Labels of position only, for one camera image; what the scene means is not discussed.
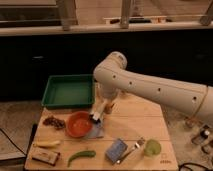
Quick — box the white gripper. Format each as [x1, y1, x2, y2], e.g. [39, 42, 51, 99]
[98, 84, 118, 113]

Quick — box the white black dish brush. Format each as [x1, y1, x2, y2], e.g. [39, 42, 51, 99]
[89, 107, 104, 124]

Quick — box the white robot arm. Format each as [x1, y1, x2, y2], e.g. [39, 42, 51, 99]
[93, 51, 213, 127]

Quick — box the red bowl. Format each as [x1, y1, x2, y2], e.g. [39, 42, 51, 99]
[66, 111, 93, 138]

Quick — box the grey blue cloth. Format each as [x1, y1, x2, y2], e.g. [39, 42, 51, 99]
[86, 122, 104, 139]

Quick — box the green plastic tray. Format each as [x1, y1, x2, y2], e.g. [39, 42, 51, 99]
[42, 74, 95, 109]

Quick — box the bunch of dark grapes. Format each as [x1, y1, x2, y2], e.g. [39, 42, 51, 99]
[43, 116, 65, 130]

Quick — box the silver fork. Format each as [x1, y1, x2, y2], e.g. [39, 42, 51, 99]
[116, 137, 145, 164]

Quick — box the blue sponge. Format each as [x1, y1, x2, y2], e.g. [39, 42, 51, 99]
[105, 139, 127, 164]

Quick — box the green chili pepper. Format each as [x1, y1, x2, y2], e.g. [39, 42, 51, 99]
[67, 150, 96, 167]

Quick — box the green cup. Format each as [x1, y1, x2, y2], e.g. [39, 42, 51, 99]
[144, 139, 161, 157]

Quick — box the yellow banana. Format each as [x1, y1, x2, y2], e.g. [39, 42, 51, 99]
[33, 140, 61, 148]

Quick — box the brown rectangular box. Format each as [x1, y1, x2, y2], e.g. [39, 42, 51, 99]
[32, 148, 60, 166]

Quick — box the black cable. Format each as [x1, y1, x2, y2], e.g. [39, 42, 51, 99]
[0, 128, 28, 156]

